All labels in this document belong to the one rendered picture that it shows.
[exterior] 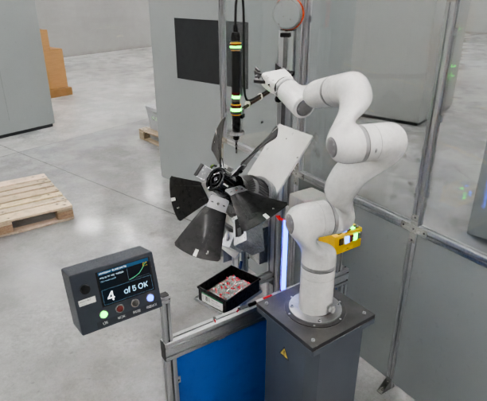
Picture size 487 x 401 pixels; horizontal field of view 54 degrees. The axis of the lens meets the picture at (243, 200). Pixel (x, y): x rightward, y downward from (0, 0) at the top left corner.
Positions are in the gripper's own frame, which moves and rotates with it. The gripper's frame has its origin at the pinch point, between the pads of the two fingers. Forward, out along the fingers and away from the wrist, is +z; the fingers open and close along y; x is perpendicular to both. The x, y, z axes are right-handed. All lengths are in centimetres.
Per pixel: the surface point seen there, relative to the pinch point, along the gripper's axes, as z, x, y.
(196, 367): -57, -88, -53
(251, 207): -17, -51, -14
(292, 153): 13, -52, 20
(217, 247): -14, -71, -29
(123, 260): -50, -27, -69
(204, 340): -55, -75, -48
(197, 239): -8, -70, -36
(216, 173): 9, -50, -20
